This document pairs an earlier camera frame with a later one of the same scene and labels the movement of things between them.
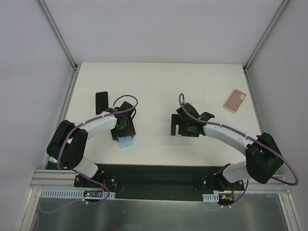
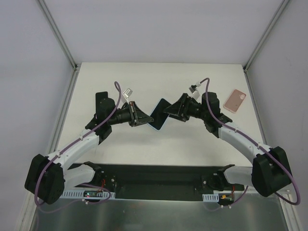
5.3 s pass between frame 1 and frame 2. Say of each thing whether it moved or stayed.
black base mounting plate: stayed
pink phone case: stayed
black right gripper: moved
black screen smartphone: stayed
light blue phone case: moved
